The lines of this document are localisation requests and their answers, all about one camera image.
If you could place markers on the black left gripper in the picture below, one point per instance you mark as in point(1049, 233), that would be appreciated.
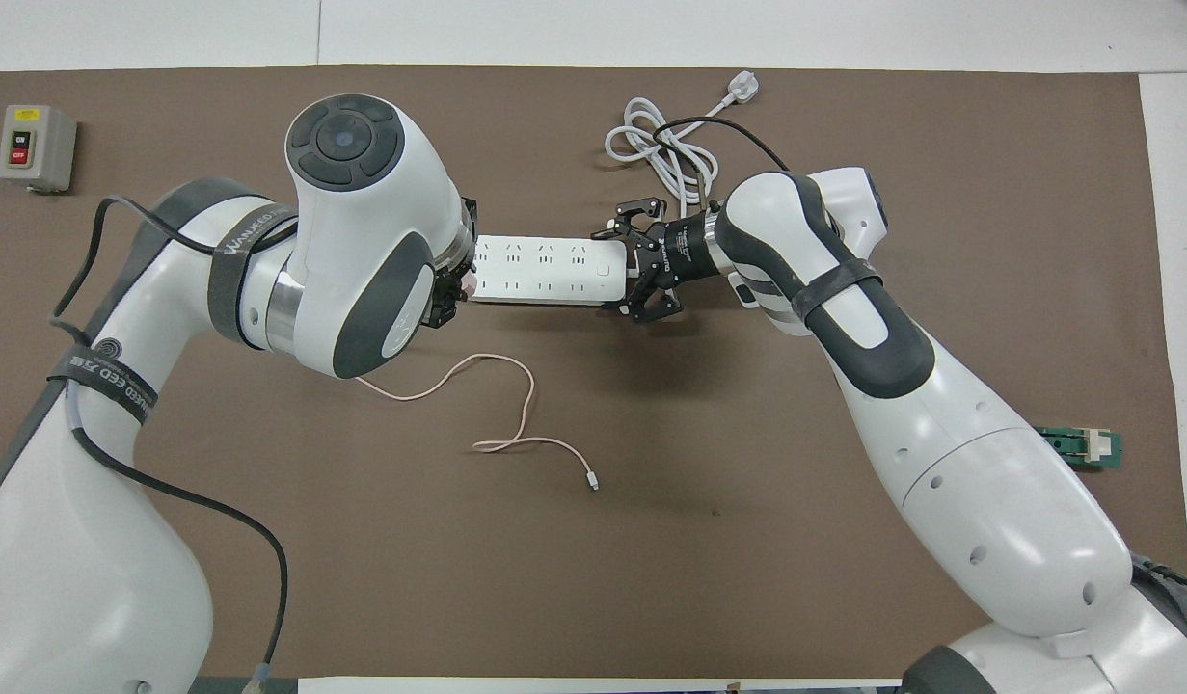
point(448, 284)

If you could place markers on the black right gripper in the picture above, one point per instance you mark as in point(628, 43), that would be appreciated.
point(680, 251)

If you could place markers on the white power strip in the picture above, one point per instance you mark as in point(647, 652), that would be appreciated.
point(554, 272)

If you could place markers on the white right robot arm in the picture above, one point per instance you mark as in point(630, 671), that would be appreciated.
point(988, 482)

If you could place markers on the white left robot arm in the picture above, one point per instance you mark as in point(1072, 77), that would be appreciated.
point(362, 222)

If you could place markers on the brown table mat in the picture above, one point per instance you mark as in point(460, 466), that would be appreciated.
point(651, 578)

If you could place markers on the green circuit board fixture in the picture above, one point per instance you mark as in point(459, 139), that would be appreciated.
point(1070, 445)

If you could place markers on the white block on green board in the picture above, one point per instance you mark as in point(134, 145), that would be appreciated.
point(1098, 446)

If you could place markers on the white wall plug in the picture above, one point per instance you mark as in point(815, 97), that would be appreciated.
point(743, 89)

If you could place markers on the grey on off switch box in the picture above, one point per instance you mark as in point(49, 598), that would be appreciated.
point(36, 149)

